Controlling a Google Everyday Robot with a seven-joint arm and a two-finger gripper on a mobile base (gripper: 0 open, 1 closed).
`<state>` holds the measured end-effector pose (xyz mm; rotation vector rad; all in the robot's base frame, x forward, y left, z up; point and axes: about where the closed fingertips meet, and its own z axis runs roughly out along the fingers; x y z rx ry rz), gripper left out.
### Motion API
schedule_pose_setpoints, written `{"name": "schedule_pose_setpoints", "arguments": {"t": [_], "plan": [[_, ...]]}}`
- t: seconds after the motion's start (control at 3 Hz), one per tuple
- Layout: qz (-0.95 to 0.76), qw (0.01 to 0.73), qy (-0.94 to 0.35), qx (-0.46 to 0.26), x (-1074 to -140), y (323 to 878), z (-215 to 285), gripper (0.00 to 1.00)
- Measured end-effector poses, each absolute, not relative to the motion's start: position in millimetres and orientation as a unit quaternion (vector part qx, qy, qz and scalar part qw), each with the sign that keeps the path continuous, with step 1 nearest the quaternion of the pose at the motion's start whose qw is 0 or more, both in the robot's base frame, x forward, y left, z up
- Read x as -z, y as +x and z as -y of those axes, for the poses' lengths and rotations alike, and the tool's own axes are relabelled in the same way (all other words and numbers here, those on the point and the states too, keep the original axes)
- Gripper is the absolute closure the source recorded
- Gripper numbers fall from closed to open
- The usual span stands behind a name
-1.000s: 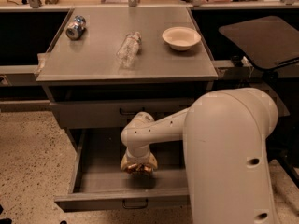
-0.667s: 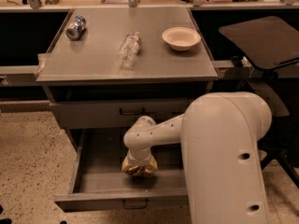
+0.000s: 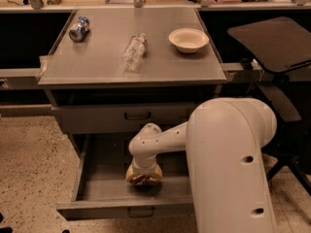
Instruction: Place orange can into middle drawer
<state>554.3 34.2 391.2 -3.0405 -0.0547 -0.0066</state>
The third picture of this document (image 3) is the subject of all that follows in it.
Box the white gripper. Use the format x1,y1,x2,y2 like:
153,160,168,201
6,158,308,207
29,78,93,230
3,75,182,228
125,157,162,183

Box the orange soda can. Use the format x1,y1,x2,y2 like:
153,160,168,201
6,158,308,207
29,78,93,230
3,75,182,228
127,175,160,186

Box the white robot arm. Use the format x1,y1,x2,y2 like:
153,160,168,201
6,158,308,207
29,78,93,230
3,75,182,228
125,98,277,233

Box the open middle drawer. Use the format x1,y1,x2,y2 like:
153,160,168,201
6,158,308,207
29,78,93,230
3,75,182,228
57,133,194,220

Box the closed upper drawer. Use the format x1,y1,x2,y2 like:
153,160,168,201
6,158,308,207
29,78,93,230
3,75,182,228
52,102,198,134

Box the grey drawer cabinet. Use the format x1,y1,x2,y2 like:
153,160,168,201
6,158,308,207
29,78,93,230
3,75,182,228
37,6,227,157

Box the blue silver soda can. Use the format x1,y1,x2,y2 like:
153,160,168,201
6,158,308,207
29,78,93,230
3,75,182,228
69,17,89,43

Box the clear plastic bottle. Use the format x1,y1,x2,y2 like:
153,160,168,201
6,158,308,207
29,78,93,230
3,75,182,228
121,33,148,72

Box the white bowl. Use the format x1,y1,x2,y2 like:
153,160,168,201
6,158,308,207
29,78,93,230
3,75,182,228
168,28,209,53

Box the black office chair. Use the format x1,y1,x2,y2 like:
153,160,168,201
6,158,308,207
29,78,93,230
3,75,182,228
227,17,311,194

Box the long background workbench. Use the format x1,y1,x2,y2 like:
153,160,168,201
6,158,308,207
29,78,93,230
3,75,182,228
1,0,310,104

